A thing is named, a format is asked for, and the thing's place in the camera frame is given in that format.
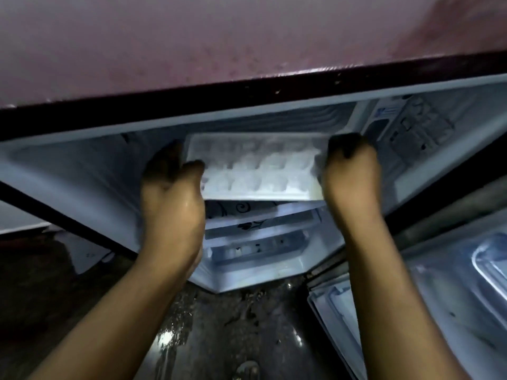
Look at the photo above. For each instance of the person's left hand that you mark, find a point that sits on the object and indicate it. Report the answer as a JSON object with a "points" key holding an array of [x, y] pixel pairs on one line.
{"points": [[170, 209]]}

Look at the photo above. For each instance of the person's right hand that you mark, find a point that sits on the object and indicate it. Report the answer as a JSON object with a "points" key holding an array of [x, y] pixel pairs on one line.
{"points": [[350, 182]]}

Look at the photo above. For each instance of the person's right fingers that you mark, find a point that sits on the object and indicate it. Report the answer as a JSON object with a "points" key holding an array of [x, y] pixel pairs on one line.
{"points": [[348, 144]]}

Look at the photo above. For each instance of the person's left thumb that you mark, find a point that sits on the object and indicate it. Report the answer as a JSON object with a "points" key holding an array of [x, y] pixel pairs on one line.
{"points": [[194, 172]]}

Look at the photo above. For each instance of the white ice cube tray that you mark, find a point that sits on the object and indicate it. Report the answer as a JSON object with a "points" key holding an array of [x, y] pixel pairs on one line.
{"points": [[257, 170]]}

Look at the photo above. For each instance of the person's left forearm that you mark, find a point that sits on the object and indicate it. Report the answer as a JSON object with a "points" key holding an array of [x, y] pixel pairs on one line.
{"points": [[119, 312]]}

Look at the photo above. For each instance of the person's right forearm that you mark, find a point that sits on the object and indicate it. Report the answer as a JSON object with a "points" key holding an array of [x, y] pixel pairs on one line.
{"points": [[392, 304]]}

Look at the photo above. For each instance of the patterned refrigerator shelf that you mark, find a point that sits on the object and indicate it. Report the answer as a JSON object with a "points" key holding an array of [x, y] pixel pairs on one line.
{"points": [[253, 213]]}

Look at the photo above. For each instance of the white refrigerator drawer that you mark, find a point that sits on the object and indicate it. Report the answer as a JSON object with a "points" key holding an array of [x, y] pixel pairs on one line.
{"points": [[253, 249]]}

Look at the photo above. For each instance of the maroon refrigerator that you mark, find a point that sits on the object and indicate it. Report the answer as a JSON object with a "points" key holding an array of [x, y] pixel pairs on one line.
{"points": [[237, 75]]}

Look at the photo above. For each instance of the refrigerator door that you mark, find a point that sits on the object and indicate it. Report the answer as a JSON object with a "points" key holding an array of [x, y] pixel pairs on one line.
{"points": [[443, 296]]}

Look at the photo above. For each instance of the person's foot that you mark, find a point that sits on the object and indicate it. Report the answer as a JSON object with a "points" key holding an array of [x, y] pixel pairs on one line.
{"points": [[246, 370]]}

